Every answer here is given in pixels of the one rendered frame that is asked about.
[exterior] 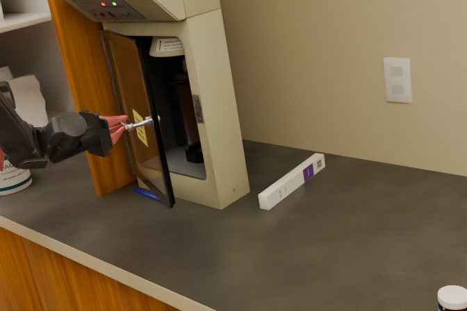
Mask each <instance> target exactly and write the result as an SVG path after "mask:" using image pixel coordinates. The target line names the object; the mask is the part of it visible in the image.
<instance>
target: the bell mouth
mask: <svg viewBox="0 0 467 311"><path fill-rule="evenodd" d="M149 54H150V55H151V56H154V57H171V56H182V55H185V54H184V50H183V44H182V41H181V40H180V39H179V38H178V37H176V36H153V38H152V42H151V47H150V51H149Z"/></svg>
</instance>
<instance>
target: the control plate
mask: <svg viewBox="0 0 467 311"><path fill-rule="evenodd" d="M72 1H73V2H74V3H75V4H76V5H78V6H79V7H81V8H82V9H84V10H85V11H86V12H88V13H89V14H90V15H92V16H93V17H94V18H95V19H97V20H119V19H146V18H145V17H143V16H142V15H141V14H140V13H139V12H138V11H137V10H135V9H134V8H132V7H131V6H130V5H129V4H128V3H127V2H125V1H124V0H72ZM112 2H113V3H116V4H117V5H114V4H112ZM101 3H104V4H105V6H104V5H102V4H101ZM105 11H110V12H111V13H112V14H114V16H116V17H111V16H110V15H109V14H108V13H106V12H105ZM101 12H102V13H103V14H105V17H102V16H101V15H100V13H101ZM116 12H118V13H119V14H118V15H116ZM122 12H124V13H125V15H122ZM129 12H131V13H132V14H131V15H129ZM93 13H95V14H97V16H96V15H94V14H93Z"/></svg>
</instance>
